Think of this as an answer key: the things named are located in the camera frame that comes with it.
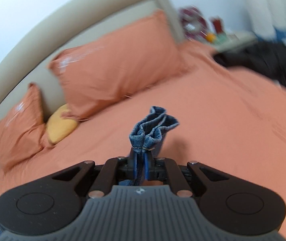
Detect beige upholstered headboard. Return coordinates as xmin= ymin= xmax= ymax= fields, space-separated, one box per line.
xmin=0 ymin=0 xmax=184 ymax=119

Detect blue denim jeans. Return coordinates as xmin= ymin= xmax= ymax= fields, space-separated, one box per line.
xmin=119 ymin=106 xmax=179 ymax=186

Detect right orange pillow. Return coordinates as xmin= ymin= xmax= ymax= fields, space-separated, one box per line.
xmin=48 ymin=10 xmax=186 ymax=120

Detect small yellow cushion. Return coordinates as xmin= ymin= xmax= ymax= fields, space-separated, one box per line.
xmin=46 ymin=104 xmax=79 ymax=145

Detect orange bed sheet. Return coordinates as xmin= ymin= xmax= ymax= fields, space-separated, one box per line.
xmin=0 ymin=40 xmax=286 ymax=241

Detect left orange pillow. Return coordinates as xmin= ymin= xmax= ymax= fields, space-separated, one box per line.
xmin=0 ymin=83 xmax=51 ymax=171

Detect orange fruit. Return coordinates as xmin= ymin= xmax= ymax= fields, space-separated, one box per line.
xmin=205 ymin=32 xmax=217 ymax=44

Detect green box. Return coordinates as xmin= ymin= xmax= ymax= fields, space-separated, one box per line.
xmin=215 ymin=32 xmax=229 ymax=45

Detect right bedside table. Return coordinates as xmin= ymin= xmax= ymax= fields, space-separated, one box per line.
xmin=213 ymin=31 xmax=258 ymax=52

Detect pink bear plush toy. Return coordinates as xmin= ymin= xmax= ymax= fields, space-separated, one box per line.
xmin=179 ymin=6 xmax=208 ymax=41

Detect black jacket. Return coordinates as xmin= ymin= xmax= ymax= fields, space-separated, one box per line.
xmin=213 ymin=41 xmax=286 ymax=87

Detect dark red cup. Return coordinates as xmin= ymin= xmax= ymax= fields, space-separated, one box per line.
xmin=210 ymin=16 xmax=224 ymax=34

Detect orange pillow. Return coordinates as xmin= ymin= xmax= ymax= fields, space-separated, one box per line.
xmin=48 ymin=10 xmax=186 ymax=120
xmin=0 ymin=83 xmax=51 ymax=171

